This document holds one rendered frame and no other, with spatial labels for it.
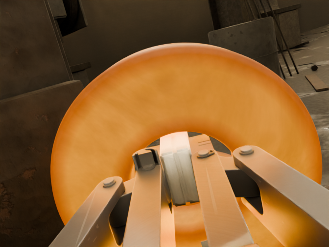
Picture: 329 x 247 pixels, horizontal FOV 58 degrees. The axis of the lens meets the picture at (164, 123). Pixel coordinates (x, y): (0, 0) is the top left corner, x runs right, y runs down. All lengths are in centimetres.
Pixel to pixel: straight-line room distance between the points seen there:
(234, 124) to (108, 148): 7
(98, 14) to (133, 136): 697
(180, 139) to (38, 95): 33
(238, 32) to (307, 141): 246
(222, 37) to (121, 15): 488
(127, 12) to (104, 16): 60
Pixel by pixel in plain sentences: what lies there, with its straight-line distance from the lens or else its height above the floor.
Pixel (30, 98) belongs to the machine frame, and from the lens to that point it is 46.
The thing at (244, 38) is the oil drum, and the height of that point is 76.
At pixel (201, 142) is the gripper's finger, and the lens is 16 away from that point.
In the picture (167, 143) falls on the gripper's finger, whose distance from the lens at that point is 15.
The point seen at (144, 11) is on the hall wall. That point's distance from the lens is 764.
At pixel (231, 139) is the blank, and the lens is 16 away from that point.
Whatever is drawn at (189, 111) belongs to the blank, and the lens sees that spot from 15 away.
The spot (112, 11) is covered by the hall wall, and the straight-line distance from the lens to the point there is 727.
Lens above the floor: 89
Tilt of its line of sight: 15 degrees down
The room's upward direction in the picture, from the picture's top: 14 degrees counter-clockwise
